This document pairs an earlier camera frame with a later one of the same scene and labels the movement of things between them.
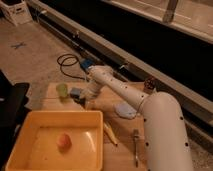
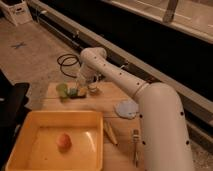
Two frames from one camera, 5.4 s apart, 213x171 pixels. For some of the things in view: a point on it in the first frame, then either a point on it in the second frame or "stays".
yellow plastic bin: [59, 140] stays
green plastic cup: [62, 90] stays
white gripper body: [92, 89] to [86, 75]
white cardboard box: [17, 11] stays
